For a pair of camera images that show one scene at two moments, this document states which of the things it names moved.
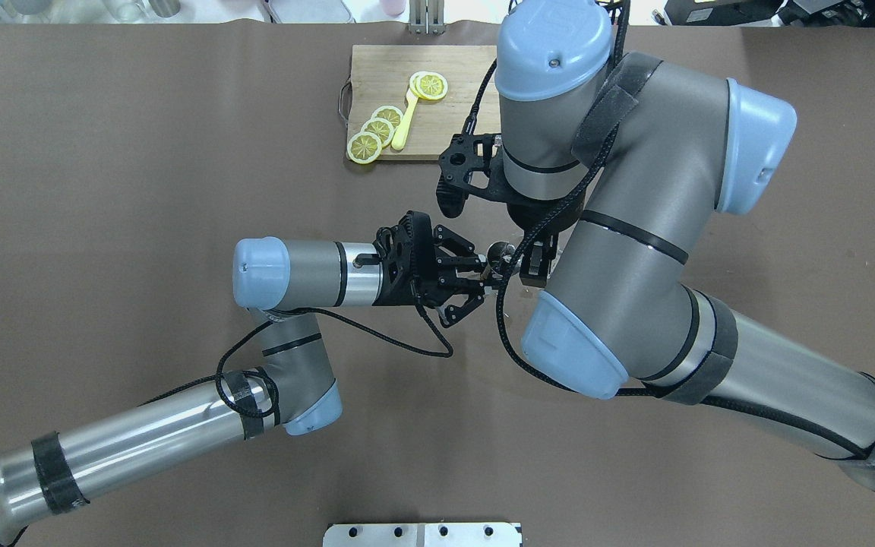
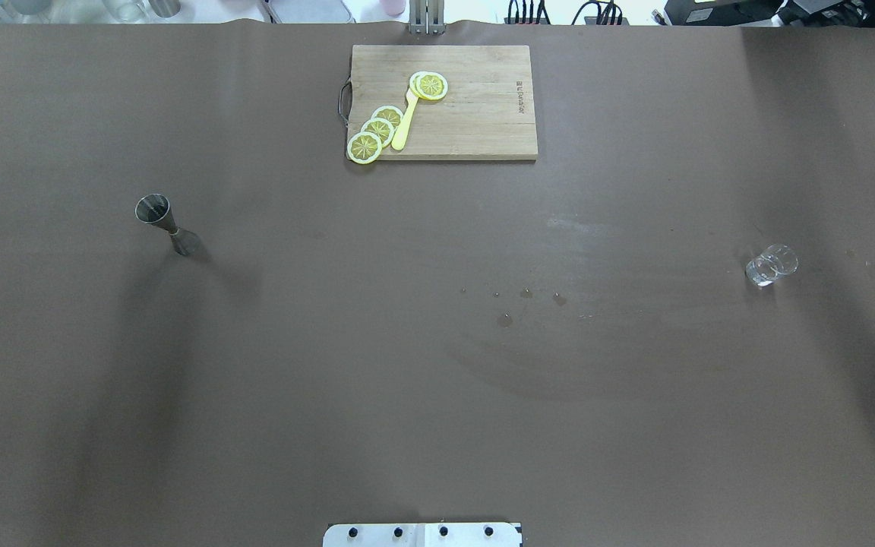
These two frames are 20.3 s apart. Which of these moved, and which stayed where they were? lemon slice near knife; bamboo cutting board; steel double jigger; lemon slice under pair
Moved: steel double jigger
Stayed: lemon slice under pair; bamboo cutting board; lemon slice near knife
